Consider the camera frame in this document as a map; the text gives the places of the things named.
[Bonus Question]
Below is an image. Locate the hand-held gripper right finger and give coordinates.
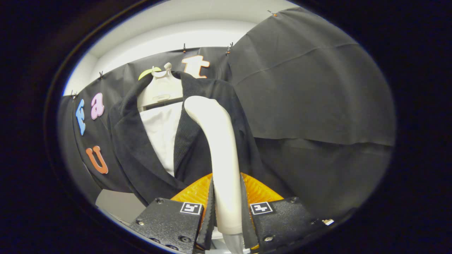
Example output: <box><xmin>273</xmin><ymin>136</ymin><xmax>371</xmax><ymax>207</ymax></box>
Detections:
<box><xmin>240</xmin><ymin>173</ymin><xmax>325</xmax><ymax>254</ymax></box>

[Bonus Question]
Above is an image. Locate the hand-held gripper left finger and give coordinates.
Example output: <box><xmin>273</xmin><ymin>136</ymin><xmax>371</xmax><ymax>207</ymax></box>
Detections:
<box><xmin>129</xmin><ymin>173</ymin><xmax>215</xmax><ymax>254</ymax></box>

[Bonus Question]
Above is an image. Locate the white garment steamer head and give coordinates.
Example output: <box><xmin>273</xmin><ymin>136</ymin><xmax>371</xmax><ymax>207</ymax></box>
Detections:
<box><xmin>184</xmin><ymin>95</ymin><xmax>244</xmax><ymax>235</ymax></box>

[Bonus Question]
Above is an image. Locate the black jacket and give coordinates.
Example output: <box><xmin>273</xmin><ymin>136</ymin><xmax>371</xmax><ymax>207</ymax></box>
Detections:
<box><xmin>108</xmin><ymin>71</ymin><xmax>295</xmax><ymax>207</ymax></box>

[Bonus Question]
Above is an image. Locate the white padded garment form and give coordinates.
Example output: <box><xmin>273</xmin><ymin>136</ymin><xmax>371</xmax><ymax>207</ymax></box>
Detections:
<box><xmin>139</xmin><ymin>102</ymin><xmax>184</xmax><ymax>177</ymax></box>

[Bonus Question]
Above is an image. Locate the grey drawer cabinet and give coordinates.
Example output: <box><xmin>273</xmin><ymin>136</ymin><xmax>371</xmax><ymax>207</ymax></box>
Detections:
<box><xmin>95</xmin><ymin>189</ymin><xmax>149</xmax><ymax>224</ymax></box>

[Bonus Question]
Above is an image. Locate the white plastic hanger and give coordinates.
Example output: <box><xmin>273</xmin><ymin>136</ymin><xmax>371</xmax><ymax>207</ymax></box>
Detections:
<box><xmin>137</xmin><ymin>62</ymin><xmax>184</xmax><ymax>113</ymax></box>

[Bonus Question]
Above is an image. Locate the black backdrop cloth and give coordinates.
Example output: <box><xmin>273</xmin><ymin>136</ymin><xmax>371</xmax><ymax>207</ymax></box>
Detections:
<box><xmin>56</xmin><ymin>7</ymin><xmax>396</xmax><ymax>221</ymax></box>

